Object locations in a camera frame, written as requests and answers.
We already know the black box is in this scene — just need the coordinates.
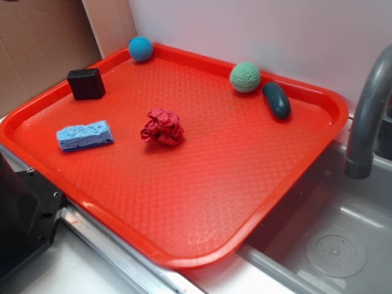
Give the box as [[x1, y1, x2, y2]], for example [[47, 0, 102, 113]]
[[67, 68, 106, 100]]

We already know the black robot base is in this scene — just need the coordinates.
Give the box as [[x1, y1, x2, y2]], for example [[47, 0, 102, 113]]
[[1, 156, 65, 283]]

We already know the red plastic tray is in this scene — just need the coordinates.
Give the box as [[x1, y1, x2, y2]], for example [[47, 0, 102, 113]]
[[1, 44, 349, 269]]

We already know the crumpled red cloth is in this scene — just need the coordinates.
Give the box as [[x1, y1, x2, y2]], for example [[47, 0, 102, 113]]
[[140, 108, 184, 146]]

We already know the green textured ball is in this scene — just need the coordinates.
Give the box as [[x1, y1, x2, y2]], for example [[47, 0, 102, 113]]
[[230, 62, 261, 93]]

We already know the dark teal oblong object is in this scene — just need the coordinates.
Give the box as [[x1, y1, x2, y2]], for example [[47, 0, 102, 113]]
[[262, 82, 292, 120]]

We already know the blue crochet ball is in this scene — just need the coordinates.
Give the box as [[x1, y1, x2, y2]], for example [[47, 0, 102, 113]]
[[128, 36, 153, 62]]

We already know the blue sponge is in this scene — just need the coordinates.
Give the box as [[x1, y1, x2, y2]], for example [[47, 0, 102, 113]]
[[56, 121, 115, 152]]

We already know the grey faucet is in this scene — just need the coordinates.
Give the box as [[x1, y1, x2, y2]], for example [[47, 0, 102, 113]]
[[344, 45, 391, 179]]

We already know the grey sink basin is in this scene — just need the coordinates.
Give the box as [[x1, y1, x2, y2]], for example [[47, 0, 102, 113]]
[[238, 143, 391, 293]]

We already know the brown cardboard panel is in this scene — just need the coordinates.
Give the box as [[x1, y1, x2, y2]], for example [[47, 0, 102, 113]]
[[1, 1, 137, 116]]

